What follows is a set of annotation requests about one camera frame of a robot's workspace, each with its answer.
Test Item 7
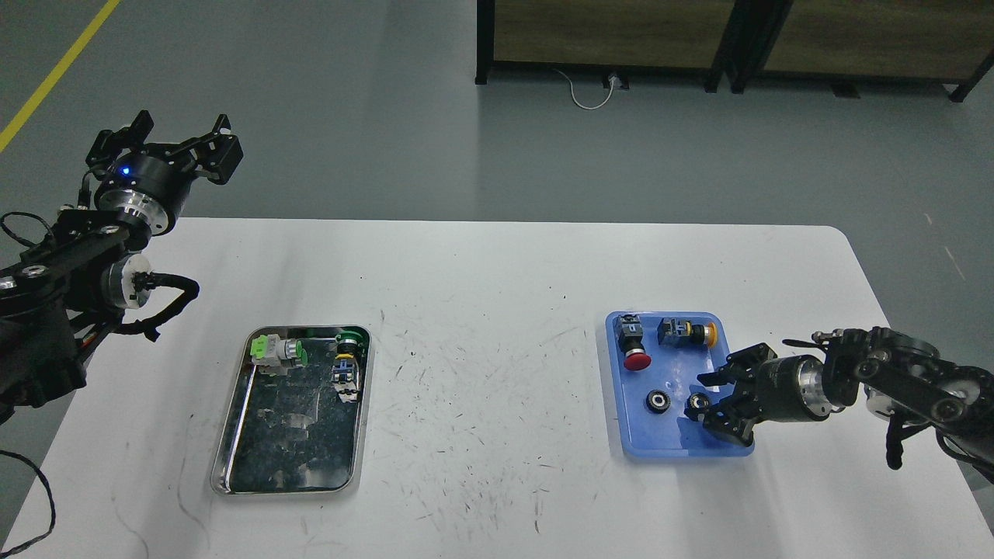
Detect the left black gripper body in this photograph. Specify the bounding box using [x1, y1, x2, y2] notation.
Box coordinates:
[93, 152, 195, 234]

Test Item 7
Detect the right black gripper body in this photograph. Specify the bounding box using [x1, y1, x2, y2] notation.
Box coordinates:
[745, 355, 833, 422]

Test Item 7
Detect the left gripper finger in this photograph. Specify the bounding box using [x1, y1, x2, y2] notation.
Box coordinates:
[161, 113, 244, 186]
[85, 110, 154, 168]

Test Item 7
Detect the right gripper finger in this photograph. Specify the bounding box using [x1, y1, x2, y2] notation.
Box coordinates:
[697, 342, 777, 387]
[683, 388, 759, 448]

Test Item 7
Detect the black gear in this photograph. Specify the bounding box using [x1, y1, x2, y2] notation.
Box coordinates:
[684, 392, 711, 417]
[644, 390, 672, 415]

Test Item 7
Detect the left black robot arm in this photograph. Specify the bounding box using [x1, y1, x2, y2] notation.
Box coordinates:
[1, 110, 244, 422]

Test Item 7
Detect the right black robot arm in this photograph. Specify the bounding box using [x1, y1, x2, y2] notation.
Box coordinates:
[684, 327, 993, 481]

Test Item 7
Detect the blue plastic tray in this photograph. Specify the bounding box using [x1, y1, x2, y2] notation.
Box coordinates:
[604, 311, 753, 461]

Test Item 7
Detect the silver metal tray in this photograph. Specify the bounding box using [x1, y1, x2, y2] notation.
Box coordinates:
[209, 325, 373, 498]

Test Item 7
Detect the black framed wooden cabinet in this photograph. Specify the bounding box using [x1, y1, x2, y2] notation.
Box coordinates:
[474, 1, 755, 93]

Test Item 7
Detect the yellow push button switch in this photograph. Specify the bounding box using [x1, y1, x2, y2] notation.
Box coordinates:
[657, 316, 718, 348]

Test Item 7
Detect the red mushroom button switch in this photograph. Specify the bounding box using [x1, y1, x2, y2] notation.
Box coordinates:
[617, 314, 651, 372]

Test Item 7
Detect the green push button switch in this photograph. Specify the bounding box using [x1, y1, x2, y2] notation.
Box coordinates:
[248, 334, 310, 376]

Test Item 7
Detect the green yellow button switch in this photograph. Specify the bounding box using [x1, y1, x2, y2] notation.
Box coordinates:
[331, 330, 367, 404]

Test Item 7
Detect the white cable on floor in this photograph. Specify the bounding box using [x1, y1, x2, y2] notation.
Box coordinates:
[552, 67, 628, 110]

